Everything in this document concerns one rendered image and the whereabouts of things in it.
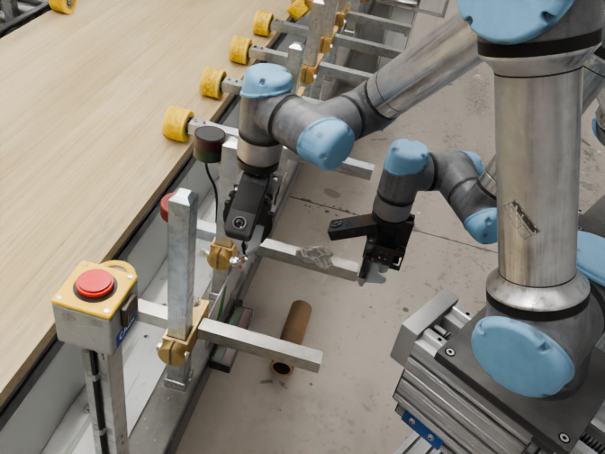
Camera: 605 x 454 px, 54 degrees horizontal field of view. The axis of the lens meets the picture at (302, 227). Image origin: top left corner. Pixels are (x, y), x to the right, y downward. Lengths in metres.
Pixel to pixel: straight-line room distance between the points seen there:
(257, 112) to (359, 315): 1.59
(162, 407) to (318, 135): 0.64
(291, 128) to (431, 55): 0.22
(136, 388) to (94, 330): 0.65
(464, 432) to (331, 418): 1.04
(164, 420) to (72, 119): 0.80
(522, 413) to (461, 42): 0.52
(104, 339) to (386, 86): 0.52
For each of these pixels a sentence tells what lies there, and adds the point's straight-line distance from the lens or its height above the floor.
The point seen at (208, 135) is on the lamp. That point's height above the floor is 1.13.
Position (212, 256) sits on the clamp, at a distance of 1.27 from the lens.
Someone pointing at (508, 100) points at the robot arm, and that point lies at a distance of 0.65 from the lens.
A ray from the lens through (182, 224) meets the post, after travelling 0.94.
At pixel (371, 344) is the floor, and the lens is 2.32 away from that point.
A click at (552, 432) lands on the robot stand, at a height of 1.04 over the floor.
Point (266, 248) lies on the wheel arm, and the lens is 1.31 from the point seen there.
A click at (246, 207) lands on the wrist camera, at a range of 0.97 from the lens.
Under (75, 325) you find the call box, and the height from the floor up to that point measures 1.19.
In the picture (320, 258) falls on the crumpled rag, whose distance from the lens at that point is 1.28.
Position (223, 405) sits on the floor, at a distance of 2.07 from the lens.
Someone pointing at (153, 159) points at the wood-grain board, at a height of 0.90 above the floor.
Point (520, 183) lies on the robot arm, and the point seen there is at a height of 1.40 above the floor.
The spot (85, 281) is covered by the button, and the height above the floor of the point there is 1.23.
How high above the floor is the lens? 1.73
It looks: 39 degrees down
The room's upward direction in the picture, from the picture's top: 11 degrees clockwise
